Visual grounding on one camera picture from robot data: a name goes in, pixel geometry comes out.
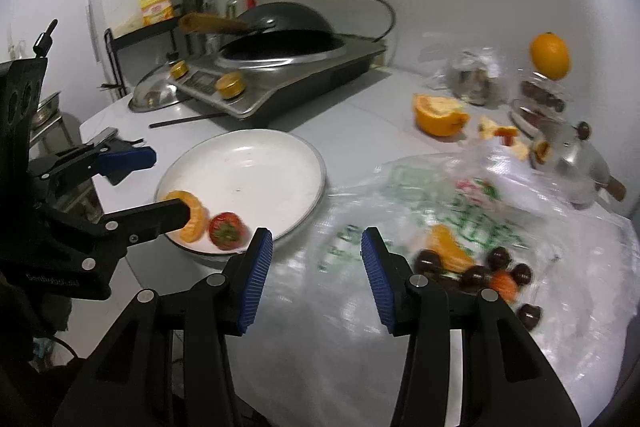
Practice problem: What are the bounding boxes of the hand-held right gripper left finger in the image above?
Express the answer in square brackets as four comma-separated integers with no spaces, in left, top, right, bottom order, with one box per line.
[52,228,274,427]

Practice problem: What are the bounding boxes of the plain steel lid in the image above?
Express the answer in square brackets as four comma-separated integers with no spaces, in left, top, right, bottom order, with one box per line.
[129,61,188,112]

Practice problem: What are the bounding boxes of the steel pot with wooden handle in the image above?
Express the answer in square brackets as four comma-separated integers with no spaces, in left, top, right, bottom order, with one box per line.
[530,142,628,210]

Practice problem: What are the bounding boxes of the yellow detergent bottle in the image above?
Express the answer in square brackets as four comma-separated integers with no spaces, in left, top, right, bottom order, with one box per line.
[139,0,176,28]

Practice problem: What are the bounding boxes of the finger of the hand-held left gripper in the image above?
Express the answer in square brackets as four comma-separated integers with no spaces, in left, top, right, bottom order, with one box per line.
[30,129,157,194]
[37,199,191,275]

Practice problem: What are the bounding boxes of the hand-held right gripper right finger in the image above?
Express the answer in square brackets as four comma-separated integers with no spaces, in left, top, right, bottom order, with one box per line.
[361,227,583,427]

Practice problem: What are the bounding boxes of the whole orange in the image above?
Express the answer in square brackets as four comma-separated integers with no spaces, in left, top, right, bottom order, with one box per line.
[530,33,572,82]

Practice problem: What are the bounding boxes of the thin black cable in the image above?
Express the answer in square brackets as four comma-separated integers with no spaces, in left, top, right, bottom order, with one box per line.
[30,332,83,363]

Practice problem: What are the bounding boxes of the white round plate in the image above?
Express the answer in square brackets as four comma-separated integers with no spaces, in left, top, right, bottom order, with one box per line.
[153,129,328,264]

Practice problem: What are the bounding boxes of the open orange peel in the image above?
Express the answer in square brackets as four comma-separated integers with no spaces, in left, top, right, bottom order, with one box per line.
[477,114,531,160]

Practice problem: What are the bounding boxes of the black wire rack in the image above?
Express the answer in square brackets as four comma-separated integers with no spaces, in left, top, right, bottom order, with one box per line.
[104,14,186,100]

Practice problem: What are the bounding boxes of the steel induction cooker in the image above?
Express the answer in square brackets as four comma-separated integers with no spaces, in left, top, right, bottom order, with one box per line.
[170,32,388,118]

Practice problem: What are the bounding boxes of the steel cup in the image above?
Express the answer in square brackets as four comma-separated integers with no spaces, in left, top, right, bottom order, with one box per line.
[447,57,496,102]

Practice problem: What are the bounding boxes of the large printed plastic bag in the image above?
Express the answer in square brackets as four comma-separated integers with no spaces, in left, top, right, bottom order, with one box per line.
[320,142,640,358]

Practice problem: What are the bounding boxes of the black wok with wooden handle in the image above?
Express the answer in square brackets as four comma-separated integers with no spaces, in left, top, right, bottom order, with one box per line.
[179,2,337,38]

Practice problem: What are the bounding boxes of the steel lid with brown knob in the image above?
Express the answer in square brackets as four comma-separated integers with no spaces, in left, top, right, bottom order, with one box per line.
[530,121,608,178]

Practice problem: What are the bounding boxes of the small clear plastic bag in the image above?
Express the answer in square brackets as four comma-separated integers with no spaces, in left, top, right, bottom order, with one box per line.
[425,47,511,108]

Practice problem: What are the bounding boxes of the black chopstick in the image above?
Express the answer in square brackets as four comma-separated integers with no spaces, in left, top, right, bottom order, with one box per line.
[149,109,231,128]

